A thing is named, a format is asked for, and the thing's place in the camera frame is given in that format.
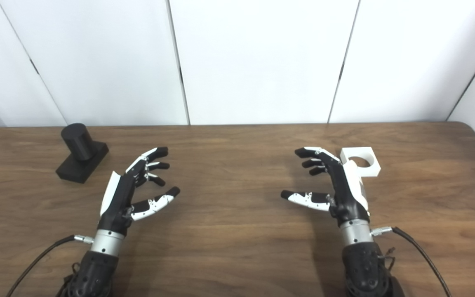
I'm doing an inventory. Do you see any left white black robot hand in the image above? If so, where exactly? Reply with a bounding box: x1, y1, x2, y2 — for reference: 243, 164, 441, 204
97, 146, 181, 236

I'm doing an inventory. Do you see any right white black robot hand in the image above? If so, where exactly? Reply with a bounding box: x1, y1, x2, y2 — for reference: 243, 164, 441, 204
280, 147, 371, 228

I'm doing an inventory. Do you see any white square piece with hole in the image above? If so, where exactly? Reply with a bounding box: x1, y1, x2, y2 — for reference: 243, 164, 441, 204
340, 146, 381, 178

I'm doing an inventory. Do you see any black peg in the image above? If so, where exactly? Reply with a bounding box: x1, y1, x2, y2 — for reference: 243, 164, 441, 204
55, 123, 110, 184

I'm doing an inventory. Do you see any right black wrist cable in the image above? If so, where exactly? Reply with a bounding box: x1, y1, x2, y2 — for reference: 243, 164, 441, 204
370, 226, 452, 297

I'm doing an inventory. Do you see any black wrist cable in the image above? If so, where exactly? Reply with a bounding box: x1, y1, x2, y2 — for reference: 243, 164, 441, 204
370, 226, 452, 297
6, 234, 94, 297

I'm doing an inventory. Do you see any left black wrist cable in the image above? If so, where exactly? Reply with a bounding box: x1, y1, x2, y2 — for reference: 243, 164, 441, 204
6, 234, 94, 297

